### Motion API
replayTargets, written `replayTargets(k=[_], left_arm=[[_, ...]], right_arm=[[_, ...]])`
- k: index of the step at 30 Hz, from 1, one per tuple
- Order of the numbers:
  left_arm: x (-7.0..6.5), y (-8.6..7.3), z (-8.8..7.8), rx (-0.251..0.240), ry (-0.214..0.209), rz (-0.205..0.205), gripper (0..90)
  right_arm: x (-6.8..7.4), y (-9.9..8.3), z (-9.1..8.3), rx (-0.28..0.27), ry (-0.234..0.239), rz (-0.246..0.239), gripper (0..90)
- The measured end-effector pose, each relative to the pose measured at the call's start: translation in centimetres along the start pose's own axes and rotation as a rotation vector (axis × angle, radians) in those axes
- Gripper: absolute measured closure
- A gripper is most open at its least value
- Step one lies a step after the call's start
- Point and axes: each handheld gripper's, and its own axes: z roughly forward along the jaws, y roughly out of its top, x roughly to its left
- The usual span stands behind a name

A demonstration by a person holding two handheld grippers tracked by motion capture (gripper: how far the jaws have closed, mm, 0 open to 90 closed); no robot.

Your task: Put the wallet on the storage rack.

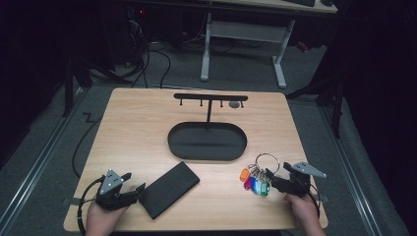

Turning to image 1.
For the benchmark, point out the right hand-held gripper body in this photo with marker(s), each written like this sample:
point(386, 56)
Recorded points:
point(300, 183)

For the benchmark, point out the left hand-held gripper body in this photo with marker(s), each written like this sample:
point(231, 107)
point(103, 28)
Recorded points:
point(109, 183)

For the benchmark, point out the black wallet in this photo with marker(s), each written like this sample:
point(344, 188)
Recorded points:
point(168, 190)

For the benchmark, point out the person's right hand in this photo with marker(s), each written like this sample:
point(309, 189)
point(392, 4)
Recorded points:
point(303, 209)

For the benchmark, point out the person's left hand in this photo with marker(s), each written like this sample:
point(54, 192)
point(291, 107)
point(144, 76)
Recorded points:
point(101, 219)

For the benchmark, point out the black key rack with tray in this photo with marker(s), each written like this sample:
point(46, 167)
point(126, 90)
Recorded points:
point(206, 141)

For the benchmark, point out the black stand legs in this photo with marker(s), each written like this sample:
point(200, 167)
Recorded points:
point(334, 98)
point(70, 85)

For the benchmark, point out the grey round table grommet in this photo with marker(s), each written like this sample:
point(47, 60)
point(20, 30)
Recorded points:
point(234, 104)

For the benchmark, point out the white-framed desk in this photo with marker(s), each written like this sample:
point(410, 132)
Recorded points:
point(246, 31)

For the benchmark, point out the black keyboard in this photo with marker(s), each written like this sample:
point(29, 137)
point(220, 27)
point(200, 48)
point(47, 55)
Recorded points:
point(300, 2)

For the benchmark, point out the metal floor rail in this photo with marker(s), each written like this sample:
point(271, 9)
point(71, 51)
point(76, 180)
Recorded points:
point(36, 164)
point(354, 177)

